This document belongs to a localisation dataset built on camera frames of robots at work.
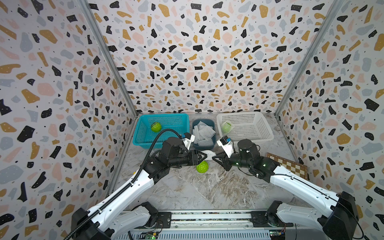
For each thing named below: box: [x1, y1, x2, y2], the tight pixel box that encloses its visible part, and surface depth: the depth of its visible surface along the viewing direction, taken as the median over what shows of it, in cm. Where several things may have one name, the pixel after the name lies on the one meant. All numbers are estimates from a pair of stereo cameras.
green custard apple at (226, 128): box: [221, 122, 232, 134], surface depth 107 cm
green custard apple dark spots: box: [151, 121, 162, 133], surface depth 108 cm
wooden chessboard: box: [266, 152, 308, 180], surface depth 92 cm
